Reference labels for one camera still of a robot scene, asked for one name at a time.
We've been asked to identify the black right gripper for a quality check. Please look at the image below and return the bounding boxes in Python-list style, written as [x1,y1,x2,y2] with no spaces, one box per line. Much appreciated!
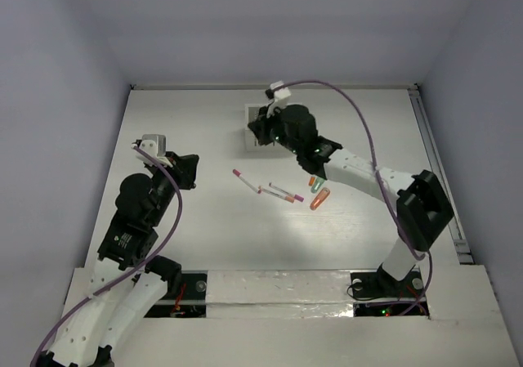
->
[247,104,302,156]

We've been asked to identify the white marker pink caps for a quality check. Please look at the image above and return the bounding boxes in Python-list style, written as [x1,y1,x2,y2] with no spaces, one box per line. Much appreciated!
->
[232,168,262,195]

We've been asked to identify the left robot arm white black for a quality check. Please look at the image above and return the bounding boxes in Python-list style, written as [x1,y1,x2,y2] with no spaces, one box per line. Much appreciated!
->
[30,150,199,366]

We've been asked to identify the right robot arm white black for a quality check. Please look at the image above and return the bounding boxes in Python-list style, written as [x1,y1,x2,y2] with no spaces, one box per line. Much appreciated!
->
[248,105,454,295]

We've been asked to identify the white two-compartment slotted organizer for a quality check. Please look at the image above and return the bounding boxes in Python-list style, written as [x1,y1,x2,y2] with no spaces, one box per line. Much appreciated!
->
[244,104,287,154]

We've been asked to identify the green correction tape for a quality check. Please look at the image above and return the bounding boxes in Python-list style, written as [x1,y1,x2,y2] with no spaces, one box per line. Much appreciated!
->
[310,177,325,194]

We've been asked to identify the white marker purple cap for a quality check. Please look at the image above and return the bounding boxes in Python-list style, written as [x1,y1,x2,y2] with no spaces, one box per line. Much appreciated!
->
[269,182,305,203]

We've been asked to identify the white marker salmon cap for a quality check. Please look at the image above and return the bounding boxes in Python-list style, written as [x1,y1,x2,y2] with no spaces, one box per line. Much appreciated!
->
[259,186,295,203]

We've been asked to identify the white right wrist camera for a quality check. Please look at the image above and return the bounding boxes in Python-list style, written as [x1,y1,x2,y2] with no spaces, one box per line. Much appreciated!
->
[266,81,291,118]

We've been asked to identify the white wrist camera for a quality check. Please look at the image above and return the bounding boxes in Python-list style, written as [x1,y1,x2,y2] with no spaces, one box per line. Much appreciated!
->
[132,134,172,168]
[266,81,291,118]

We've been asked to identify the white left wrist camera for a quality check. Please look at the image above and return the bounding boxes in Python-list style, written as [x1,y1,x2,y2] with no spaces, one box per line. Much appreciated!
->
[132,134,172,168]

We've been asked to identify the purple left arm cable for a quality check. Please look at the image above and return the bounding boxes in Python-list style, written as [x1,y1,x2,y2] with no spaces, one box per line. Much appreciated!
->
[30,145,184,366]

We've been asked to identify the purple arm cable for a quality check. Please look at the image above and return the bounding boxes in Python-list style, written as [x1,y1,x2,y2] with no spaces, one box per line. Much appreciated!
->
[30,145,184,366]
[265,79,433,317]

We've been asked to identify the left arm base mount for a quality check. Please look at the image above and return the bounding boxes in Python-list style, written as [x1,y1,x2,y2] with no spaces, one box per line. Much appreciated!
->
[156,271,208,318]

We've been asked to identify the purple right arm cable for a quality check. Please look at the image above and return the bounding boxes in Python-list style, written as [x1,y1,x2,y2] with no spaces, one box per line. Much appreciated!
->
[265,79,433,317]

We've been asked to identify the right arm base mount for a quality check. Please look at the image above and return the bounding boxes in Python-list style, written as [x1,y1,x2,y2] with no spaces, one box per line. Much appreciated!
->
[346,270,429,317]

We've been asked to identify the aluminium rail right side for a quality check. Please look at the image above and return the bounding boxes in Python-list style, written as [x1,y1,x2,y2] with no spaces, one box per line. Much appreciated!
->
[408,84,476,265]

